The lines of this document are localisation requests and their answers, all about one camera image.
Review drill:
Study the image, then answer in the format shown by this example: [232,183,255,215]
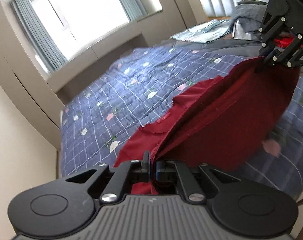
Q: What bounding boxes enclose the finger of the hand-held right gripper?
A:
[258,5,292,57]
[264,34,303,68]

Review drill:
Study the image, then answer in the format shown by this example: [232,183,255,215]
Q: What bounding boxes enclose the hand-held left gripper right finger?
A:
[155,159,244,202]

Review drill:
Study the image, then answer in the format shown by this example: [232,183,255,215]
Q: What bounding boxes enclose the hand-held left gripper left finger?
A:
[59,151,152,204]

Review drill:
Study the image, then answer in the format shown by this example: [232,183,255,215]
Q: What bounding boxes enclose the red long-sleeved sweater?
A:
[113,55,301,196]

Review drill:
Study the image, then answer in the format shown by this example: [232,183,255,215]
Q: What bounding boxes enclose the grey clothes pile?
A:
[230,0,270,27]

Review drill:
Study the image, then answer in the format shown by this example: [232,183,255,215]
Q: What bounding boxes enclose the silver foil bag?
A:
[232,21,262,41]

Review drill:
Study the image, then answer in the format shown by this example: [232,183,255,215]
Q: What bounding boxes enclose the grey quilted blanket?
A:
[171,34,265,57]

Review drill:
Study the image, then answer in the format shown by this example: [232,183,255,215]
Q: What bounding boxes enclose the light blue patterned cloth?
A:
[172,19,236,43]

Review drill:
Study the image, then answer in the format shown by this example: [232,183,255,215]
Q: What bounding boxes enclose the blue checked floral quilt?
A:
[59,44,303,193]

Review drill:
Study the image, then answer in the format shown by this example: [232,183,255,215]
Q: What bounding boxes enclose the beige tall wardrobe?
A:
[0,0,65,153]
[141,0,207,30]

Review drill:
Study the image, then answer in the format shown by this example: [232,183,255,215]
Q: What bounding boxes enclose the beige window sill cabinet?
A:
[45,10,177,95]

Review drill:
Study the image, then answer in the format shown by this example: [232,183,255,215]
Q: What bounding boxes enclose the bright window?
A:
[23,0,132,61]

